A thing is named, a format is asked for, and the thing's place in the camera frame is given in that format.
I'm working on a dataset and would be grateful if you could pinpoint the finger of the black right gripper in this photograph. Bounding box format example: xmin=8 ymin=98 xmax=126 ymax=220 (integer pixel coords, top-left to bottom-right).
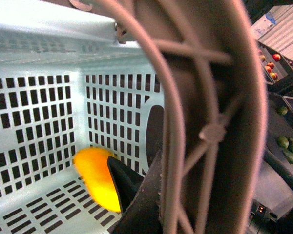
xmin=107 ymin=156 xmax=144 ymax=214

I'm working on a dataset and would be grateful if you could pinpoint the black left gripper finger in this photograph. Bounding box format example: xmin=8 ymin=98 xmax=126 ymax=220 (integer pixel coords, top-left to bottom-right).
xmin=110 ymin=150 xmax=163 ymax=234

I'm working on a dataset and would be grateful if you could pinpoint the yellow mango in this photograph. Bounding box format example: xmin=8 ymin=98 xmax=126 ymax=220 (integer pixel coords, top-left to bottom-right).
xmin=73 ymin=147 xmax=121 ymax=213

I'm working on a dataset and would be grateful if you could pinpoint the light blue plastic basket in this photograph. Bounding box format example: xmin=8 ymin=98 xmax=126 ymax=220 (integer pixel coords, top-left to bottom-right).
xmin=0 ymin=0 xmax=164 ymax=234

